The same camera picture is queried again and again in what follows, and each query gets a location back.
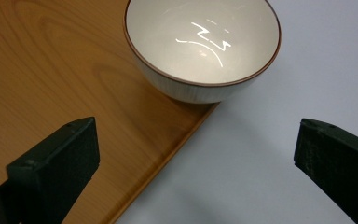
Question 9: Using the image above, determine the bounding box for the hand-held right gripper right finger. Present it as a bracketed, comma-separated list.
[293, 118, 358, 224]

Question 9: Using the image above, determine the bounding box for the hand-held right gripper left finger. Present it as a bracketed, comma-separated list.
[0, 117, 101, 224]

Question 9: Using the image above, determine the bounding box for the brown wooden tray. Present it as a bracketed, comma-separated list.
[0, 0, 221, 224]

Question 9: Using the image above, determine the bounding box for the white bowl with brown rim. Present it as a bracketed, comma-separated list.
[123, 0, 282, 105]

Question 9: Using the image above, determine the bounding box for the white board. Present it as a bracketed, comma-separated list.
[113, 0, 358, 224]

